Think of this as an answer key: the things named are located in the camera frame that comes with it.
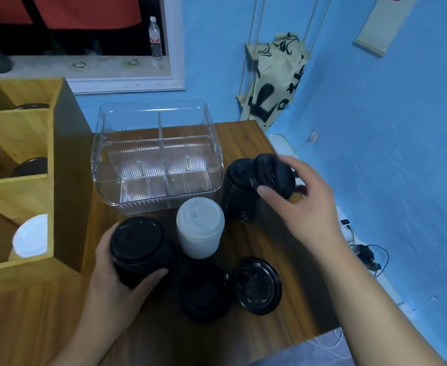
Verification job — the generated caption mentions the black wired device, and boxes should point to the black wired device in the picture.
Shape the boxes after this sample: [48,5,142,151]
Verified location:
[351,243,390,279]

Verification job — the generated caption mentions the white domed cup lid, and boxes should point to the white domed cup lid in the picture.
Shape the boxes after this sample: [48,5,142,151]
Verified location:
[176,197,226,260]

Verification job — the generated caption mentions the wooden three-compartment organizer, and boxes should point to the wooden three-compartment organizer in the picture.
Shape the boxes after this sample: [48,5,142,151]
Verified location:
[0,78,94,290]

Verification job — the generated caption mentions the cream tote bag black print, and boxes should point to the cream tote bag black print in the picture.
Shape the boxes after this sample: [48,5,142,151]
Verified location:
[240,32,310,128]

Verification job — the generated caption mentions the white cable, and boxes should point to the white cable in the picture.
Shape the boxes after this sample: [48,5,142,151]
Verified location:
[307,326,352,359]

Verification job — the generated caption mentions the clear plastic water bottle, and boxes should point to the clear plastic water bottle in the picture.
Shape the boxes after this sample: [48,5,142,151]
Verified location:
[148,16,164,69]

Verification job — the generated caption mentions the hanging rope shelf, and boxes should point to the hanging rope shelf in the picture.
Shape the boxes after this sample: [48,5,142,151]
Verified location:
[237,0,333,107]

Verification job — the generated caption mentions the clear plastic container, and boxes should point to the clear plastic container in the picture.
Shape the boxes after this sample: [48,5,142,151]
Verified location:
[91,101,225,217]

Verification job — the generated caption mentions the short stack of black lids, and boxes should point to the short stack of black lids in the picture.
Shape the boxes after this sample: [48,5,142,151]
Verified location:
[221,158,264,222]

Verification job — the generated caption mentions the white lids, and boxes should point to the white lids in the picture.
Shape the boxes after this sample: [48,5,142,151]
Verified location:
[11,213,49,259]

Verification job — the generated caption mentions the person's left hand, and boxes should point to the person's left hand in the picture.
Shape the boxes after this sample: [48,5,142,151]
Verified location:
[79,221,169,340]

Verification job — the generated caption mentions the white window frame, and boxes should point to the white window frame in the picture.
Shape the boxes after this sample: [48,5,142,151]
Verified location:
[0,0,186,95]

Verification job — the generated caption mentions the red curtain panel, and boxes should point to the red curtain panel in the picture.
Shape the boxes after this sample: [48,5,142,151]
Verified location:
[32,0,142,30]
[0,0,33,25]

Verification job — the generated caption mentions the person's right hand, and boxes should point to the person's right hand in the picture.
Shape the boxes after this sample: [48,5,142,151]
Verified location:
[256,155,346,256]

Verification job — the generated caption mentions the cream wall plate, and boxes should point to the cream wall plate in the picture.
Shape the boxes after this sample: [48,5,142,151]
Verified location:
[354,0,421,57]

